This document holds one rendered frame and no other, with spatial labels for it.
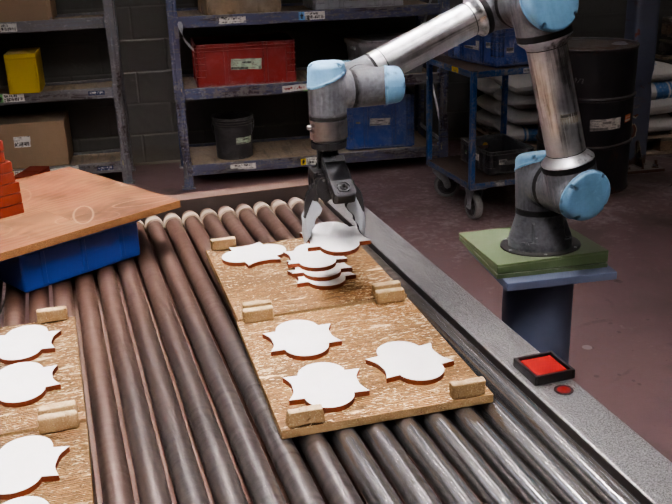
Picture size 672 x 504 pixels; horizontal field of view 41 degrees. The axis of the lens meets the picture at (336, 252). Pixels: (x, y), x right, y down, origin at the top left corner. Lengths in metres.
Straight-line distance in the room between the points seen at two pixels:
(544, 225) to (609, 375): 1.50
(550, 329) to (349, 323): 0.66
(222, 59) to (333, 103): 4.20
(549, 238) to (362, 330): 0.63
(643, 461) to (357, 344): 0.54
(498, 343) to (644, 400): 1.78
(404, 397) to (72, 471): 0.52
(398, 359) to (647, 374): 2.15
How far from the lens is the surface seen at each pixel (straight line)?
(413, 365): 1.52
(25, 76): 6.14
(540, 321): 2.19
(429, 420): 1.43
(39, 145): 6.25
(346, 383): 1.47
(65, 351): 1.70
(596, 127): 5.58
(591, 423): 1.45
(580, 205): 1.99
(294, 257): 1.95
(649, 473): 1.36
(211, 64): 5.90
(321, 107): 1.73
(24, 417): 1.51
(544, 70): 1.92
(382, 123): 6.18
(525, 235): 2.14
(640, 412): 3.34
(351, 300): 1.79
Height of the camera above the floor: 1.66
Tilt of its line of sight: 21 degrees down
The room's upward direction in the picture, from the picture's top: 2 degrees counter-clockwise
